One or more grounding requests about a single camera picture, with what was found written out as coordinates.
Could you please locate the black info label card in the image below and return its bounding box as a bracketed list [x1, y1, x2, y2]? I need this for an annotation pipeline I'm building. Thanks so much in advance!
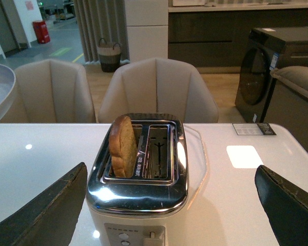
[232, 123, 276, 136]

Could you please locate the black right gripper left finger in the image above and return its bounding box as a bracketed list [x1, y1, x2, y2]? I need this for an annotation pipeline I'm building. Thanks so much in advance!
[0, 162, 87, 245]

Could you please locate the brown bread slice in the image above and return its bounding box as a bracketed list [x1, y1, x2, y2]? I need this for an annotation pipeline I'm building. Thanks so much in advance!
[109, 115, 138, 178]

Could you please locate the beige right chair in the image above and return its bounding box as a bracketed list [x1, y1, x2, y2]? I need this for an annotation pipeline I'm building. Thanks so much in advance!
[98, 58, 219, 123]

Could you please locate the red bin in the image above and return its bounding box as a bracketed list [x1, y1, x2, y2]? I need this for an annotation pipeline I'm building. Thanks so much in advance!
[32, 20, 50, 44]

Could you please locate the beige chair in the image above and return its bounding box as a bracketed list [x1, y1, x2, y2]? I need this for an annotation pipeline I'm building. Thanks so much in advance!
[98, 58, 219, 123]
[0, 59, 96, 123]

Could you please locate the white chrome toaster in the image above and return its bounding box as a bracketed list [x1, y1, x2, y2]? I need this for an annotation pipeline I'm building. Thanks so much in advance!
[86, 113, 189, 245]

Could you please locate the white microwave oven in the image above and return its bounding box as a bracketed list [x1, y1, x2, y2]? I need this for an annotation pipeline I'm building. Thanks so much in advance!
[172, 0, 206, 7]

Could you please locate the beige left chair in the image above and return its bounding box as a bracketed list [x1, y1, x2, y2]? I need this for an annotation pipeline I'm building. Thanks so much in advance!
[0, 59, 96, 123]

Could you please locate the black washing machine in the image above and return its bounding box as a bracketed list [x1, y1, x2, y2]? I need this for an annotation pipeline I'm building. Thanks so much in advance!
[235, 27, 308, 123]

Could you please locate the dark kitchen counter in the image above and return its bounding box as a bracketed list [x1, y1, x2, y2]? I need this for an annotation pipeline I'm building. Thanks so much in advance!
[168, 8, 308, 68]

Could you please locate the white tall cabinet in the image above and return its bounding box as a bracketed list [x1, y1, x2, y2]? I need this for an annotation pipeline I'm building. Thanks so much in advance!
[124, 1, 168, 62]

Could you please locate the grey ribbed curtain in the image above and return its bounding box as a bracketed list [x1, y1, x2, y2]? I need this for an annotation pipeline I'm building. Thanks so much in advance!
[73, 0, 129, 63]

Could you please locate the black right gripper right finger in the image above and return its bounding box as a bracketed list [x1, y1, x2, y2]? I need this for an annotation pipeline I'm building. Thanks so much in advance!
[255, 165, 308, 245]

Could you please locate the woven basket with handles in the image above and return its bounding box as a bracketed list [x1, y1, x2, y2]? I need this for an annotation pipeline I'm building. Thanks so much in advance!
[97, 37, 122, 72]

